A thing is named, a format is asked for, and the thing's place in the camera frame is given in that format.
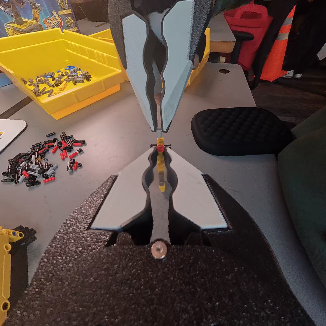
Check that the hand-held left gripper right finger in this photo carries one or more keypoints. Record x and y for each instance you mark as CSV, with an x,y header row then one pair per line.
x,y
198,198

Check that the yellow storage bin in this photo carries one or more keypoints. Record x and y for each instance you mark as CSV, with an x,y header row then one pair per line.
x,y
76,99
201,63

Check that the black padded armrest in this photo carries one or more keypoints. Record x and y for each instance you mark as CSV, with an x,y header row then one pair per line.
x,y
242,130

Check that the yellow lego beam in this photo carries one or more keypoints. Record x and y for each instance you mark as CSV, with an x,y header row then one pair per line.
x,y
162,188

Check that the clear stud with grey pin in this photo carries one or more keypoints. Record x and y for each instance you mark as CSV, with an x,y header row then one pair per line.
x,y
159,132

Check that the black desk grommet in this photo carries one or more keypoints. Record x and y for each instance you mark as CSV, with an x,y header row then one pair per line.
x,y
224,71

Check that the red bag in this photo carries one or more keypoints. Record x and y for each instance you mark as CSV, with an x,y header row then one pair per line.
x,y
244,25

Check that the blue kit box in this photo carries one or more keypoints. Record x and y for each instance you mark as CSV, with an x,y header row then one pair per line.
x,y
38,12

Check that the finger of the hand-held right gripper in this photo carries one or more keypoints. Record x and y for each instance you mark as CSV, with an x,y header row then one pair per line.
x,y
135,51
178,51

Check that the pile of grey lego parts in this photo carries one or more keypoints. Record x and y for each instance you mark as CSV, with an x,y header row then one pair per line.
x,y
51,84

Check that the white rounded board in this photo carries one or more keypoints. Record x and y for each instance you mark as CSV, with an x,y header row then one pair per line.
x,y
12,130

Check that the yellow lego vehicle model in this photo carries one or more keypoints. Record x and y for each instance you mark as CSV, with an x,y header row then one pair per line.
x,y
5,267

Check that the red round lego stud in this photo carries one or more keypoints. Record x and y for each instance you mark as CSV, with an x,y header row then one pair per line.
x,y
160,148

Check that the pile of small lego pins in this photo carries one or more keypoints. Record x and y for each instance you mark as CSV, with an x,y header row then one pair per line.
x,y
48,180

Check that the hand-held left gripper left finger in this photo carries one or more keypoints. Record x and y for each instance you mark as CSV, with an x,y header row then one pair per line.
x,y
124,198

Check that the orange traffic cone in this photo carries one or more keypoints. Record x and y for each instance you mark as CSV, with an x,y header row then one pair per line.
x,y
277,56

